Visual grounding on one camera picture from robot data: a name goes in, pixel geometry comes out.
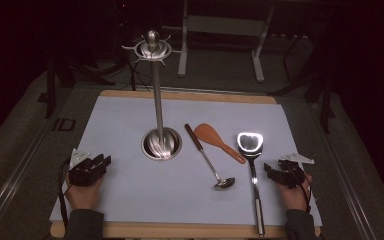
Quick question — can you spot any white table mat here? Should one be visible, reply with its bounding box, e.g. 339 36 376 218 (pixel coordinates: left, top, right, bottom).
49 95 324 227

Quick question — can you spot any right hand-held gripper cable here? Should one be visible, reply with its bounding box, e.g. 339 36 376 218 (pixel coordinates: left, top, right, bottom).
299 172 315 214

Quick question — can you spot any person's right hand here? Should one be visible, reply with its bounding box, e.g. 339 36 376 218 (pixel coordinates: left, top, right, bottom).
274 172 314 213

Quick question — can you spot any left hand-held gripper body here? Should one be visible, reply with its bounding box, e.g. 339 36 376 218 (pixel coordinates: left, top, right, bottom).
68 148 106 187

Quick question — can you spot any person's left hand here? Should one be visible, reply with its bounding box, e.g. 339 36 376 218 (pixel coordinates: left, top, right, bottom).
65 173 105 212

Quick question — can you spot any steel ladle with dark handle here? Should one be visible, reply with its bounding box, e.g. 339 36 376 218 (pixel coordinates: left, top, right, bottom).
184 123 237 191

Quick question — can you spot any left hand-held gripper cable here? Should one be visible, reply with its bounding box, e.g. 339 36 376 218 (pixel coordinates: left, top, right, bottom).
57 157 73 232

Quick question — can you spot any steel turner spatula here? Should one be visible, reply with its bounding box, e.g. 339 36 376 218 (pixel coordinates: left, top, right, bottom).
236 132 267 239

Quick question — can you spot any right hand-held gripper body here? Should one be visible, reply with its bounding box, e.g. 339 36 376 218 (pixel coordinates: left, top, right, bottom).
277 152 316 190

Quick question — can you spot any white metal frame stand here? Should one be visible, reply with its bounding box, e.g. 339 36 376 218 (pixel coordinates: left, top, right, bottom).
162 0 276 84

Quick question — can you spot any hand-held gripper cable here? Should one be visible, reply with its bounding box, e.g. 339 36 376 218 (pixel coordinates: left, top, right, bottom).
57 157 73 232
299 172 315 214

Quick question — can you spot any steel utensil rack stand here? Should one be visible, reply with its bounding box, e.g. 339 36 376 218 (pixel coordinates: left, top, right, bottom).
121 29 183 162

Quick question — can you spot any wooden rice spatula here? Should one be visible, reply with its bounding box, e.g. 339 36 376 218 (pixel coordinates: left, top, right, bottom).
193 123 247 165

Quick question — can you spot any black floor plate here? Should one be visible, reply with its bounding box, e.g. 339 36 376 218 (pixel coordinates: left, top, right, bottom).
52 117 77 132

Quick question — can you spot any black metal stand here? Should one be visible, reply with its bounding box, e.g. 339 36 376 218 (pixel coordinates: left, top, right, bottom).
36 56 115 120
268 33 337 135

